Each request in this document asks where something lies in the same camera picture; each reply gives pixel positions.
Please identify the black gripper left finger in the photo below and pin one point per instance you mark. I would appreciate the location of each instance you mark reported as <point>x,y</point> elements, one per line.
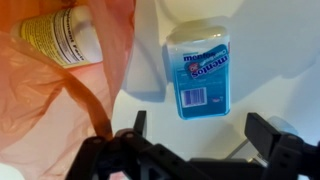
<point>133,153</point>

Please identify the blue mentos box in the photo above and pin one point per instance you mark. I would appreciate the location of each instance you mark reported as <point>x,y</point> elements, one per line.
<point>203,73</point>

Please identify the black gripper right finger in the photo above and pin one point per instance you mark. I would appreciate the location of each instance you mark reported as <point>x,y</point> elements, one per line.
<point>283,150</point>

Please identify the orange plastic bag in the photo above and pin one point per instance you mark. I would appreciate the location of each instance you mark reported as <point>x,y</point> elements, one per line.
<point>40,110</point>

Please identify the white bottle yellow label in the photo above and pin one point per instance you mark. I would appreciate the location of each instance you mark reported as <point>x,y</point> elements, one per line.
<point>63,35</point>

